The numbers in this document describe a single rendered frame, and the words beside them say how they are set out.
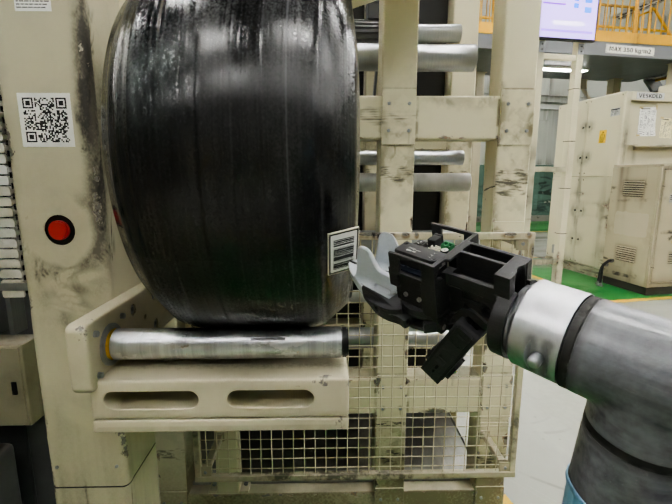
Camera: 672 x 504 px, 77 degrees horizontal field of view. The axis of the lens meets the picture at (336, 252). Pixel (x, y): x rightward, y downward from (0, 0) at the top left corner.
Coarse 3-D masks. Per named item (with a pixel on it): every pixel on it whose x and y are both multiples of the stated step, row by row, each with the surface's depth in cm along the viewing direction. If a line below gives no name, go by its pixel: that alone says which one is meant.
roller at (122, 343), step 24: (120, 336) 60; (144, 336) 60; (168, 336) 60; (192, 336) 60; (216, 336) 60; (240, 336) 60; (264, 336) 60; (288, 336) 60; (312, 336) 60; (336, 336) 60
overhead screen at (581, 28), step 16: (544, 0) 365; (560, 0) 367; (576, 0) 370; (592, 0) 373; (544, 16) 367; (560, 16) 370; (576, 16) 373; (592, 16) 376; (544, 32) 370; (560, 32) 373; (576, 32) 375; (592, 32) 378
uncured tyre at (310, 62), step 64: (128, 0) 48; (192, 0) 45; (256, 0) 46; (320, 0) 47; (128, 64) 44; (192, 64) 43; (256, 64) 43; (320, 64) 44; (128, 128) 43; (192, 128) 43; (256, 128) 43; (320, 128) 44; (128, 192) 45; (192, 192) 45; (256, 192) 45; (320, 192) 45; (128, 256) 53; (192, 256) 48; (256, 256) 48; (320, 256) 49; (192, 320) 58; (256, 320) 59; (320, 320) 61
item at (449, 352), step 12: (456, 324) 38; (468, 324) 38; (456, 336) 39; (468, 336) 38; (480, 336) 38; (432, 348) 45; (444, 348) 41; (456, 348) 40; (468, 348) 39; (432, 360) 44; (444, 360) 42; (456, 360) 41; (432, 372) 45; (444, 372) 43; (456, 372) 45
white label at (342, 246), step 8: (336, 232) 48; (344, 232) 48; (352, 232) 49; (328, 240) 48; (336, 240) 48; (344, 240) 49; (352, 240) 50; (328, 248) 49; (336, 248) 49; (344, 248) 50; (352, 248) 50; (328, 256) 49; (336, 256) 50; (344, 256) 50; (352, 256) 51; (328, 264) 50; (336, 264) 51; (344, 264) 51; (328, 272) 51; (336, 272) 51
